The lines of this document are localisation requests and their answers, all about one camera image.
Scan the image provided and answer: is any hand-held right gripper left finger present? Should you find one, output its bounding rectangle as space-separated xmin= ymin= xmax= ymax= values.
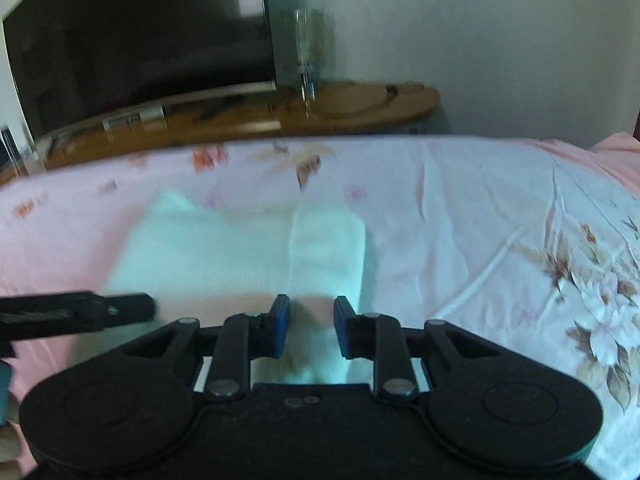
xmin=122 ymin=294 xmax=292 ymax=402

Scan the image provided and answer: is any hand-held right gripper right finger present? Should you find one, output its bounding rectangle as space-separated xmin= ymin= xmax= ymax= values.
xmin=333 ymin=296 xmax=501 ymax=402

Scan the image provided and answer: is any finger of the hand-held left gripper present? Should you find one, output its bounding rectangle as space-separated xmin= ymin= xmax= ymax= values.
xmin=102 ymin=292 xmax=157 ymax=329

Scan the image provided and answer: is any pale mint small garment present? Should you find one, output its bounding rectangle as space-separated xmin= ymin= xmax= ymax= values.
xmin=106 ymin=189 xmax=369 ymax=387

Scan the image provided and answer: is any person's left hand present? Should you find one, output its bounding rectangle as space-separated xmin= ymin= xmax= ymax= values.
xmin=0 ymin=421 xmax=23 ymax=478

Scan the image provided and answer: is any pink floral bed sheet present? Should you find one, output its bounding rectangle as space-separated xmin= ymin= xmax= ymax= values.
xmin=0 ymin=131 xmax=640 ymax=480

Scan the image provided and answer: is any silver set-top box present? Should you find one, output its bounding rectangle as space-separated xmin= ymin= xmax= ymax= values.
xmin=102 ymin=104 xmax=167 ymax=132

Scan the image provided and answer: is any wooden television cabinet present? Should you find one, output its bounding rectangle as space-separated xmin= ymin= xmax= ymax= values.
xmin=0 ymin=81 xmax=441 ymax=182

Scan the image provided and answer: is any black flat television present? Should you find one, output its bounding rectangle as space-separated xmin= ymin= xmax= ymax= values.
xmin=2 ymin=0 xmax=279 ymax=140

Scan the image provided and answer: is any glass table lamp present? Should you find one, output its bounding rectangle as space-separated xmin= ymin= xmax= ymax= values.
xmin=279 ymin=7 xmax=327 ymax=107

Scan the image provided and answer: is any pink cloth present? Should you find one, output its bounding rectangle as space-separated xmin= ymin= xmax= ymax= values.
xmin=589 ymin=131 xmax=640 ymax=162

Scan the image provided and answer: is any black cable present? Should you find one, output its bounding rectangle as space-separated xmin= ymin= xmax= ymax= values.
xmin=320 ymin=82 xmax=417 ymax=117

